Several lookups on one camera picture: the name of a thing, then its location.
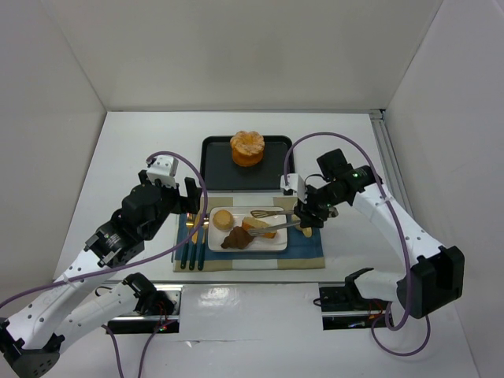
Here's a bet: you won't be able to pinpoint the small round bun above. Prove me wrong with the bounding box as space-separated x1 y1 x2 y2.
213 209 234 231

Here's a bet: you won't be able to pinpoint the brown chocolate croissant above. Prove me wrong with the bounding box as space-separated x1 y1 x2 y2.
220 226 254 250

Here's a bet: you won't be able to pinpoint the tan bread slice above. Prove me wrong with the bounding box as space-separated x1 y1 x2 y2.
241 217 277 239

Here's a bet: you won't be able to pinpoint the metal serving tongs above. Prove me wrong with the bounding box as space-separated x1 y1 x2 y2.
248 209 300 237

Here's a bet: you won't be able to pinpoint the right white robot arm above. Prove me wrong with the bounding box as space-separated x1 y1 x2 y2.
280 149 465 319

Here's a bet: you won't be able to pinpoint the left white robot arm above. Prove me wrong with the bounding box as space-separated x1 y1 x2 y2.
1 169 206 377

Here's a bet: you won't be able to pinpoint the stacked bread slices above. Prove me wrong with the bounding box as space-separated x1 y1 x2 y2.
230 131 265 167

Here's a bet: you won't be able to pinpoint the yellow ceramic mug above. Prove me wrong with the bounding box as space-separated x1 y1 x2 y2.
300 228 313 238

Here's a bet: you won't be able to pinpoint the black baking tray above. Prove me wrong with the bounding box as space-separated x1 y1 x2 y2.
200 135 292 192

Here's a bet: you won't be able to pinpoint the blue beige placemat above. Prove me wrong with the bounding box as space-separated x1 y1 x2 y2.
193 196 325 272

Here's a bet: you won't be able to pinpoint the white rectangular plate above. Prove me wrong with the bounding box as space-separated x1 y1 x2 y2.
206 206 288 253

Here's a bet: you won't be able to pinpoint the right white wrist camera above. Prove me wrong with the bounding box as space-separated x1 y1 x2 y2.
280 173 306 202

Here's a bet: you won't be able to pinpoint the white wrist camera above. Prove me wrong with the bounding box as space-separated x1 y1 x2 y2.
146 155 178 189
280 173 306 202

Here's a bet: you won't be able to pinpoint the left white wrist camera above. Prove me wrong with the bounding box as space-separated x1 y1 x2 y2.
146 155 178 189

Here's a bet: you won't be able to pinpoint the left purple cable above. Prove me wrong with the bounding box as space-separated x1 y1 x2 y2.
0 150 208 377

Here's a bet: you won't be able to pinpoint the purple cable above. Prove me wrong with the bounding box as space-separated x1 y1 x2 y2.
283 132 431 357
0 150 208 377

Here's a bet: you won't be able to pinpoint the gold knife green handle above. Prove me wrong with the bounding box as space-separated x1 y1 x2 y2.
189 231 198 271

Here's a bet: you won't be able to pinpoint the gold spoon green handle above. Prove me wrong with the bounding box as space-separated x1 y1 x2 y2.
197 217 209 271

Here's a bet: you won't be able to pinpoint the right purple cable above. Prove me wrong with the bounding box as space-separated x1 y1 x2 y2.
283 132 431 357

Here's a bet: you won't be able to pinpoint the aluminium frame rail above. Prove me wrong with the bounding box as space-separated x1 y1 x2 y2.
369 109 413 216

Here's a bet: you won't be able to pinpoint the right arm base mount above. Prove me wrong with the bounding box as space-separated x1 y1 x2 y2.
313 284 388 331

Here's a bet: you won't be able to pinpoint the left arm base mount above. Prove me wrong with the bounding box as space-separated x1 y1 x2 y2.
107 284 182 335

